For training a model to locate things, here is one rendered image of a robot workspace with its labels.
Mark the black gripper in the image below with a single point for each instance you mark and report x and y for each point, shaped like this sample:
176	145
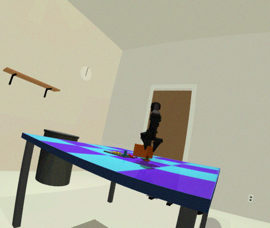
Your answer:
157	141

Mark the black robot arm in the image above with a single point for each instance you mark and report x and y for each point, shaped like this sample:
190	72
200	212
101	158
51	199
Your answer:
155	118

